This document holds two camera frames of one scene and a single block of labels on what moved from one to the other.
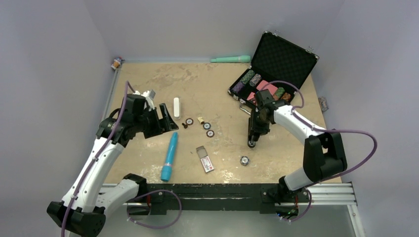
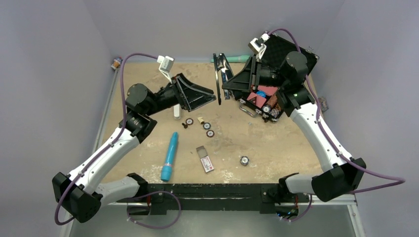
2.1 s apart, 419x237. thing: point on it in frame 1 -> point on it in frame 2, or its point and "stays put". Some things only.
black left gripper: x=169 y=124 -> x=190 y=99
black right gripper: x=259 y=130 -> x=241 y=82
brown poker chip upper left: x=189 y=121 stays put
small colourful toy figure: x=117 y=62 stays put
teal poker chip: x=206 y=126 stays put
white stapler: x=176 y=107 stays put
